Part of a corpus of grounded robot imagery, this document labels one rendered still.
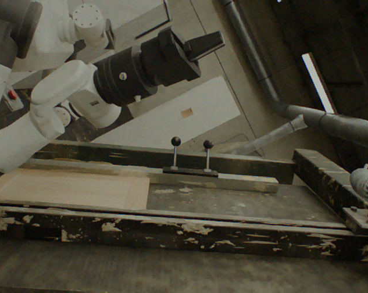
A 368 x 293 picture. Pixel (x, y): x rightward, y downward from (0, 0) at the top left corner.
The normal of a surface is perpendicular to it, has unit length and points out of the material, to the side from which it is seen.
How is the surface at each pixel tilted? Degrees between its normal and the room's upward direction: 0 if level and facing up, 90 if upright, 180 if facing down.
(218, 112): 90
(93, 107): 106
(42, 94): 95
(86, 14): 79
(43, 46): 47
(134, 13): 90
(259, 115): 90
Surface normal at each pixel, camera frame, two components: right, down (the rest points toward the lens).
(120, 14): 0.00, 0.18
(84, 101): 0.04, 0.79
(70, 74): -0.43, -0.55
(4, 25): 0.42, 0.11
